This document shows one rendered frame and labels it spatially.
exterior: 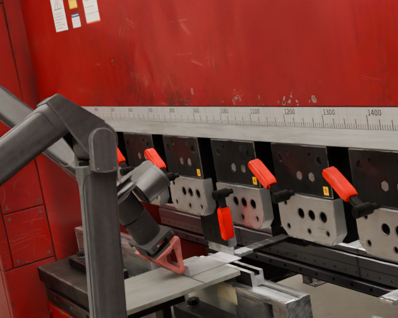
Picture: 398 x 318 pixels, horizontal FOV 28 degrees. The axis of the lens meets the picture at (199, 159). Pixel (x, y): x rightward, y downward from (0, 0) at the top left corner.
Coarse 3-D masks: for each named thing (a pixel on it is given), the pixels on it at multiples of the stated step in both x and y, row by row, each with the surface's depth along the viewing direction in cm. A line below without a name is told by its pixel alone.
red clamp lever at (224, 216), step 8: (216, 192) 148; (224, 192) 148; (232, 192) 150; (216, 200) 148; (224, 200) 149; (224, 208) 149; (224, 216) 148; (224, 224) 149; (224, 232) 149; (232, 232) 150
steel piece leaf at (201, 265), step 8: (208, 256) 172; (176, 264) 165; (184, 264) 169; (192, 264) 169; (200, 264) 168; (208, 264) 167; (216, 264) 166; (224, 264) 165; (184, 272) 162; (192, 272) 163; (200, 272) 162
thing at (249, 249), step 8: (272, 232) 183; (280, 232) 180; (264, 240) 176; (272, 240) 175; (280, 240) 175; (288, 240) 178; (296, 240) 175; (304, 240) 173; (240, 248) 174; (248, 248) 172; (256, 248) 172; (264, 248) 173; (240, 256) 170
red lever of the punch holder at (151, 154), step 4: (152, 148) 171; (144, 152) 171; (148, 152) 170; (152, 152) 170; (156, 152) 170; (148, 156) 169; (152, 156) 169; (156, 156) 169; (152, 160) 168; (156, 160) 168; (160, 160) 168; (156, 164) 168; (160, 164) 168; (164, 164) 168; (160, 168) 167; (164, 168) 168; (164, 172) 167; (172, 172) 167; (168, 176) 166; (172, 176) 166; (176, 176) 167; (172, 180) 167
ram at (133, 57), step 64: (64, 0) 200; (128, 0) 170; (192, 0) 147; (256, 0) 130; (320, 0) 117; (384, 0) 106; (64, 64) 210; (128, 64) 177; (192, 64) 153; (256, 64) 134; (320, 64) 120; (384, 64) 108; (128, 128) 185; (192, 128) 159; (256, 128) 139; (320, 128) 124
